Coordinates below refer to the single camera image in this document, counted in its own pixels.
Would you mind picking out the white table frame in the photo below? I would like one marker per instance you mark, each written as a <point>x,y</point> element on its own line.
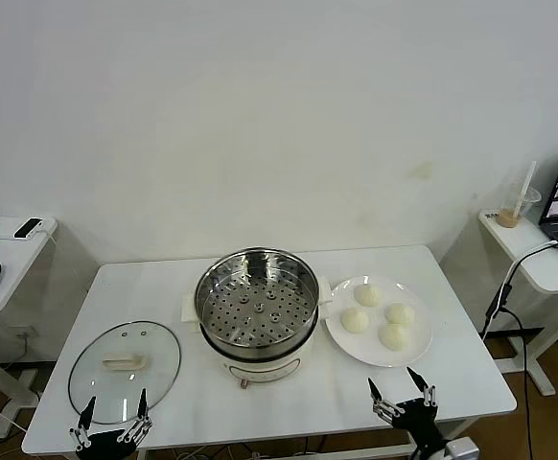
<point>355,450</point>

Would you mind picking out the white side table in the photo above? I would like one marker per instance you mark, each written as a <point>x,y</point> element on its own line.
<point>6,287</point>
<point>514,239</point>

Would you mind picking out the white electric cooker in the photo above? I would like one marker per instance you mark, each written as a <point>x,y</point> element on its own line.
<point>260,371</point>

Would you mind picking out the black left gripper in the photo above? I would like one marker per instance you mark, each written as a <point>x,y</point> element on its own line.
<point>106,445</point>

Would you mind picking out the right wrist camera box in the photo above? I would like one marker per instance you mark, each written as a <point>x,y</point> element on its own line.
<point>461,450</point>

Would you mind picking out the clear plastic drink cup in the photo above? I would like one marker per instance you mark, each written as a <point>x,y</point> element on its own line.
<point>509,218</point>

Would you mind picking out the black floor bar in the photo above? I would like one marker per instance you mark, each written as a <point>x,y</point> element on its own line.
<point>533,331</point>
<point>25,366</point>

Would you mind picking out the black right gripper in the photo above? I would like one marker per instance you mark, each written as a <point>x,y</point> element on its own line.
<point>418,421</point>

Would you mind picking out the white steamed baozi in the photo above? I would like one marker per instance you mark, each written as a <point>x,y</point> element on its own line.
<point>397,337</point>
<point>355,321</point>
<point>400,314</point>
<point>368,295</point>

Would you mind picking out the perforated steel steamer basket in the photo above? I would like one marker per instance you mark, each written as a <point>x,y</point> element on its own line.
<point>260,311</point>

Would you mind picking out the white wall socket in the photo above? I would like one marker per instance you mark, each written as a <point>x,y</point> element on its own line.
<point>24,332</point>

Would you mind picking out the black smartphone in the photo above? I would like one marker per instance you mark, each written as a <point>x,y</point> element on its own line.
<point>28,228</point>

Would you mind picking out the white round plate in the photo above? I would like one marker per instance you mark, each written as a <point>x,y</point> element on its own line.
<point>355,350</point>

